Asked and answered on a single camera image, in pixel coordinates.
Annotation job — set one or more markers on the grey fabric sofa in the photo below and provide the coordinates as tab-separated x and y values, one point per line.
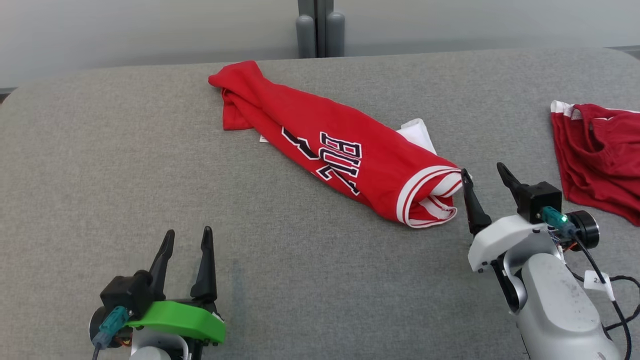
150	175

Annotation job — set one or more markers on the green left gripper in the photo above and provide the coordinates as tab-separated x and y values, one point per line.
180	320

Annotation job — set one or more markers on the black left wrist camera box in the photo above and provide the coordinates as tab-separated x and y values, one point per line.
122	295

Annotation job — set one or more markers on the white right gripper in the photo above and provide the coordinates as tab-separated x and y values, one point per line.
500	240

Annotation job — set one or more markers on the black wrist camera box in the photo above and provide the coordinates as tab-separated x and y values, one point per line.
540	200
122	295

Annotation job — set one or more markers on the red basketball jersey white trim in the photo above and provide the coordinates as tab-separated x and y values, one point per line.
310	120

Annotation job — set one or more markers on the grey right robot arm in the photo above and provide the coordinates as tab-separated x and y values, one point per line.
555	310

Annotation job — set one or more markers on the dark red shorts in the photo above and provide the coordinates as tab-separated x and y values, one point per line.
600	170

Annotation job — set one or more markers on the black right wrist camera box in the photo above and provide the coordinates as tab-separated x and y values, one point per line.
540	200

